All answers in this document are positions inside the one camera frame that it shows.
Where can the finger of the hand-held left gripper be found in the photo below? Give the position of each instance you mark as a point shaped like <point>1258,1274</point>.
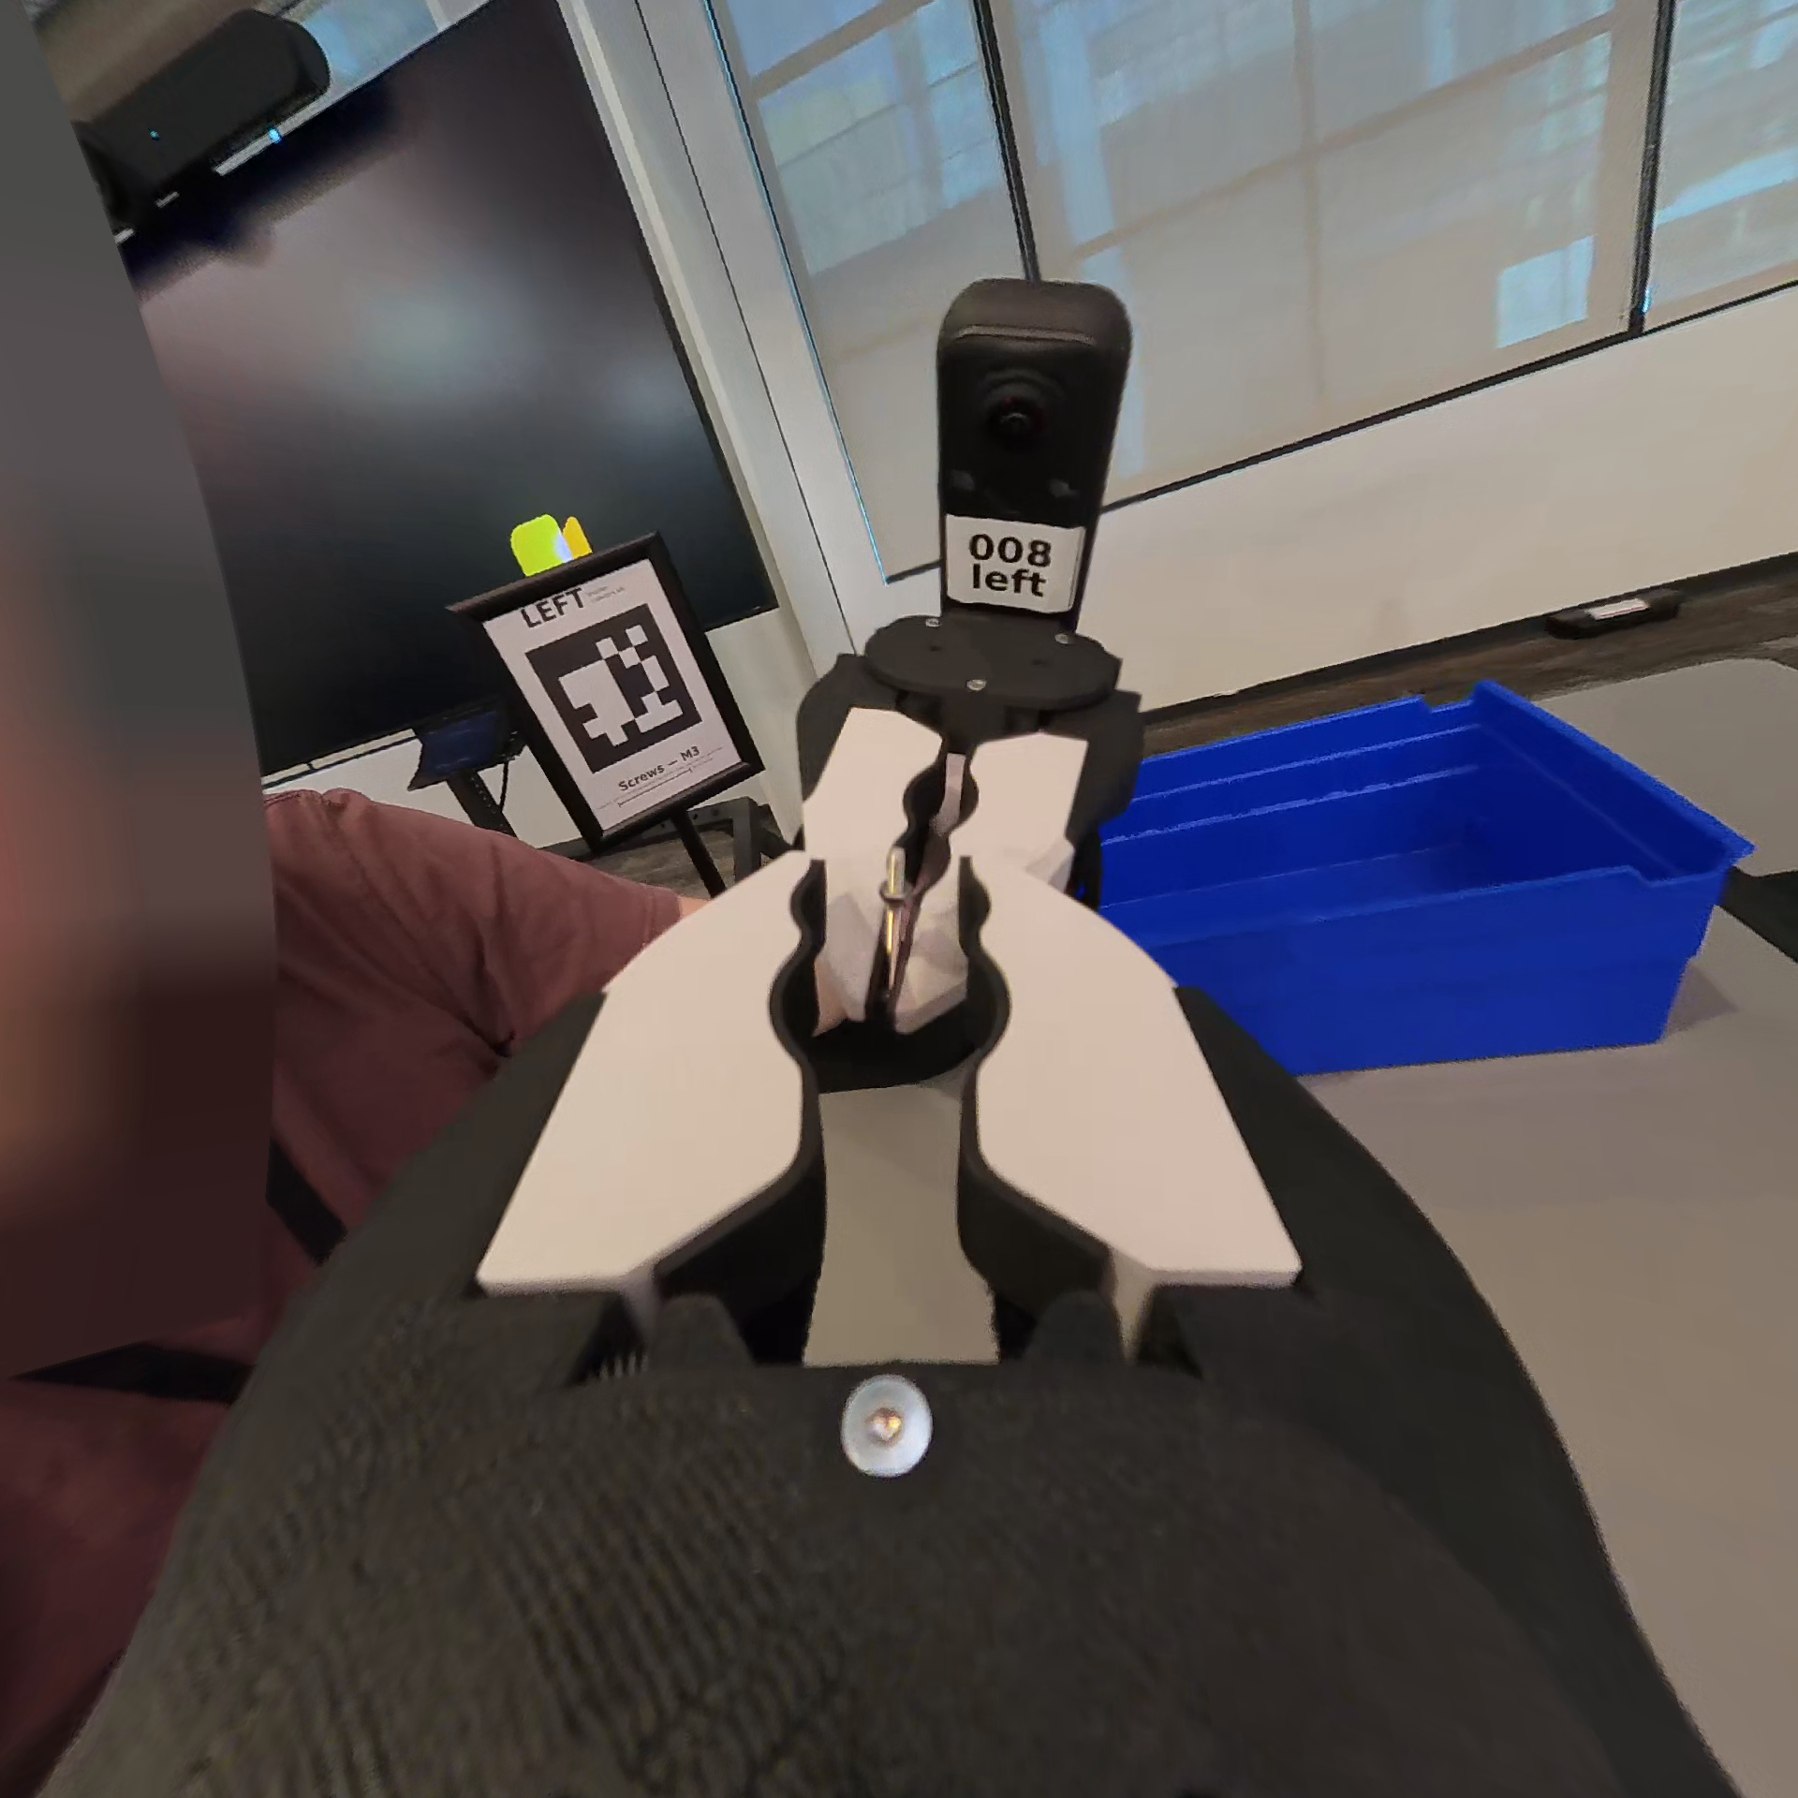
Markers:
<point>864,785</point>
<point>1033,801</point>

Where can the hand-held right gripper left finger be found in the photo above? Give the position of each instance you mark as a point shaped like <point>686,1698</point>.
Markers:
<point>660,1124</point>

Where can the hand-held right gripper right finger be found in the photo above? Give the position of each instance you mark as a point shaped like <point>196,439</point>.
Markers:
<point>1124,1124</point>

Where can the small metal nut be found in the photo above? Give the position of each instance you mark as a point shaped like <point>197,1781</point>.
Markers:
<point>895,871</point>

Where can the long thin metal bolt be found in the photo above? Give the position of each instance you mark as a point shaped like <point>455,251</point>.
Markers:
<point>890,954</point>

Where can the blue parts bin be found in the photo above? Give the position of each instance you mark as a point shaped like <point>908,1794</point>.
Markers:
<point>1404,954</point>

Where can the framed marker sign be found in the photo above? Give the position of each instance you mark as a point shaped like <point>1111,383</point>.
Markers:
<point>604,687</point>

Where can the black tablet stand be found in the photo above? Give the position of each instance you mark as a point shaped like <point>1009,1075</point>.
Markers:
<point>462,744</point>

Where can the black flat device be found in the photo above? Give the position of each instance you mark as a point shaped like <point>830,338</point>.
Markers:
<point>1614,613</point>

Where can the large black wall screen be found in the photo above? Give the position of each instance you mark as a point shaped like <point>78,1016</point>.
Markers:
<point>423,352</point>

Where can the black video bar camera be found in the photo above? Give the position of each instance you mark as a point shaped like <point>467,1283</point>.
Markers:
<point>210,98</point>

